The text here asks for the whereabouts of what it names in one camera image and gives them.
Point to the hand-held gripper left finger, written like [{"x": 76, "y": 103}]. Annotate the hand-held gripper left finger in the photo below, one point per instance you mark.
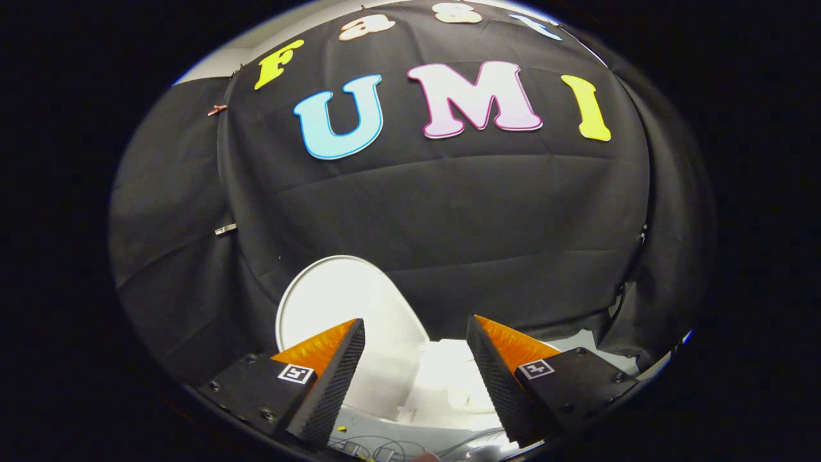
[{"x": 333, "y": 385}]

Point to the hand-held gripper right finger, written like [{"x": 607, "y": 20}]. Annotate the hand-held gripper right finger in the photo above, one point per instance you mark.
[{"x": 497, "y": 378}]

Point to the white toilet lid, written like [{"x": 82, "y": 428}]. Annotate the white toilet lid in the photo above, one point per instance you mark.
[{"x": 346, "y": 295}]

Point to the white ceramic toilet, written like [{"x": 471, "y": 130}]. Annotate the white ceramic toilet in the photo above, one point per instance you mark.
[{"x": 449, "y": 385}]

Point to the silver cloth clip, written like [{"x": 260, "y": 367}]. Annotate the silver cloth clip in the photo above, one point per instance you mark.
[{"x": 225, "y": 229}]

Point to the copper cloth clip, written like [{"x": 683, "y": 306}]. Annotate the copper cloth clip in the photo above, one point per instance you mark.
[{"x": 217, "y": 110}]

